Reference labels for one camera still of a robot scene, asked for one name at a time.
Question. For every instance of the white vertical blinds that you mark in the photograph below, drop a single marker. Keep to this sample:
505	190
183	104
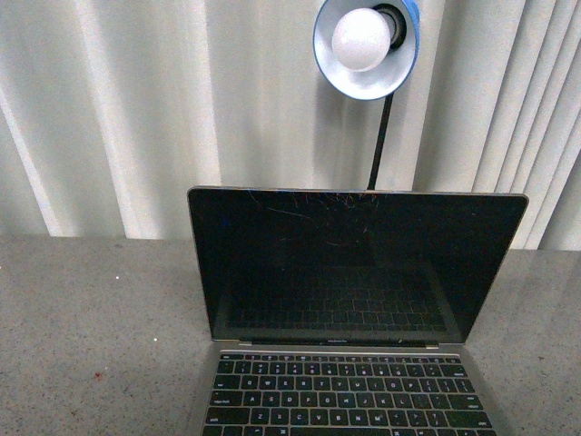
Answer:
112	110

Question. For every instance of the blue desk lamp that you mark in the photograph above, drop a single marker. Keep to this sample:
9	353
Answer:
381	82

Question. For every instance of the silver laptop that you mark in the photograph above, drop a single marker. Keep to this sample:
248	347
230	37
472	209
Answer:
346	313

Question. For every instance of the white light bulb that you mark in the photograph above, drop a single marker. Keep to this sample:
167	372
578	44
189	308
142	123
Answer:
361	39

